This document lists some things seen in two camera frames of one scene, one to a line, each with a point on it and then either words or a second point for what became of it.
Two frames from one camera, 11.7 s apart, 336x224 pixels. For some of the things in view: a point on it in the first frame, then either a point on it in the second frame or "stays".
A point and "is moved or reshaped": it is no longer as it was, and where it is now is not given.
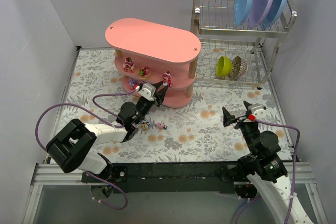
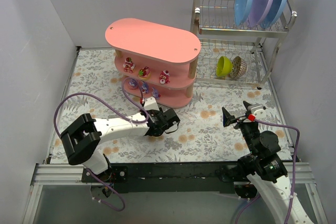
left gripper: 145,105 -> 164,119
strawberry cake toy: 128,66 stays
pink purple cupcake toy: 132,83 stays
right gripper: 240,120 stays
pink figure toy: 166,78 is moved or reshaped
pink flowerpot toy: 144,73 stays
